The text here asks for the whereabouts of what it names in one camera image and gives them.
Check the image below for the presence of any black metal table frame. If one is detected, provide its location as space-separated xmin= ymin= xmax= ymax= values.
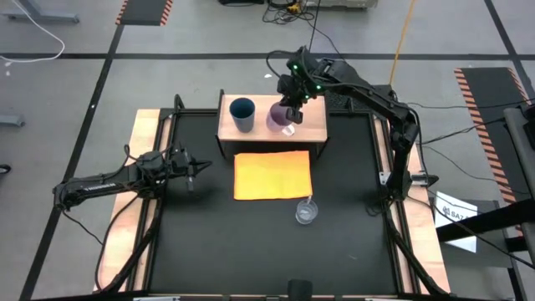
xmin=94 ymin=94 xmax=452 ymax=301

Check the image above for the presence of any grey furniture foot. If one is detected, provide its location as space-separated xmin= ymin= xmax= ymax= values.
xmin=0 ymin=113 xmax=25 ymax=128

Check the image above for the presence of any wooden shelf with black legs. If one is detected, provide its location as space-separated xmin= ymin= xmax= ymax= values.
xmin=215 ymin=89 xmax=331 ymax=160

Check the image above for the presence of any yellow hanging cable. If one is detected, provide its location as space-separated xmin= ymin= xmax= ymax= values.
xmin=388 ymin=0 xmax=417 ymax=87

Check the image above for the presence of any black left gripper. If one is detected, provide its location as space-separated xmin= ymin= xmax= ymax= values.
xmin=140 ymin=145 xmax=213 ymax=192

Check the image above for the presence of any black floor cable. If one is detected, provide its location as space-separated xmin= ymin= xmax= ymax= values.
xmin=304 ymin=18 xmax=348 ymax=64
xmin=307 ymin=0 xmax=322 ymax=51

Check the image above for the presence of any white floor cable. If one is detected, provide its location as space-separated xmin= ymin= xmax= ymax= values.
xmin=0 ymin=0 xmax=67 ymax=66

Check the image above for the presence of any grey desk leg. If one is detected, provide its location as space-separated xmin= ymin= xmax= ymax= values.
xmin=0 ymin=0 xmax=80 ymax=24

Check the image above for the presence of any dark blue plastic cup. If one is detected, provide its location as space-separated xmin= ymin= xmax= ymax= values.
xmin=228 ymin=97 xmax=257 ymax=134

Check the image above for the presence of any grey equipment base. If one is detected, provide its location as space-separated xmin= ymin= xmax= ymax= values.
xmin=303 ymin=0 xmax=380 ymax=10

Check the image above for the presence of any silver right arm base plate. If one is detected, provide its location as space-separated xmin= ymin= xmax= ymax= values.
xmin=378 ymin=170 xmax=440 ymax=188

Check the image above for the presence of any clear plastic cup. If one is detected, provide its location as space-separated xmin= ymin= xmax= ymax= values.
xmin=294 ymin=196 xmax=318 ymax=226

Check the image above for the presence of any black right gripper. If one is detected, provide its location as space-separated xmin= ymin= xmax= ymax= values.
xmin=278 ymin=48 xmax=329 ymax=125

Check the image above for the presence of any yellow orange cloth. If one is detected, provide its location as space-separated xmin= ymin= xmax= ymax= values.
xmin=232 ymin=150 xmax=313 ymax=202

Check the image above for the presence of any purple white ceramic mug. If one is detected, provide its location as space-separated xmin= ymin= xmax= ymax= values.
xmin=266 ymin=102 xmax=297 ymax=137

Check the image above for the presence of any black hazard-striped floor mat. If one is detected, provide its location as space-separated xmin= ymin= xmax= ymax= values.
xmin=115 ymin=0 xmax=173 ymax=27
xmin=453 ymin=66 xmax=535 ymax=237

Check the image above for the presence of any black metal beam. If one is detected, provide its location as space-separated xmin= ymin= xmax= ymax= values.
xmin=436 ymin=198 xmax=535 ymax=244

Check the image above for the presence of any black cable bundle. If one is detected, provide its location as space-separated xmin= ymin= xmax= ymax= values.
xmin=262 ymin=0 xmax=318 ymax=25

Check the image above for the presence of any black table side cable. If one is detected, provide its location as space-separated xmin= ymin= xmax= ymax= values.
xmin=94 ymin=191 xmax=143 ymax=292

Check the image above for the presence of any light wooden side board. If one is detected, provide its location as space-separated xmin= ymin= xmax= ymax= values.
xmin=94 ymin=109 xmax=172 ymax=293
xmin=374 ymin=109 xmax=451 ymax=293

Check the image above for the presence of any white paper sign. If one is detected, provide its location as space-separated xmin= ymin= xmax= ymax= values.
xmin=433 ymin=191 xmax=478 ymax=254

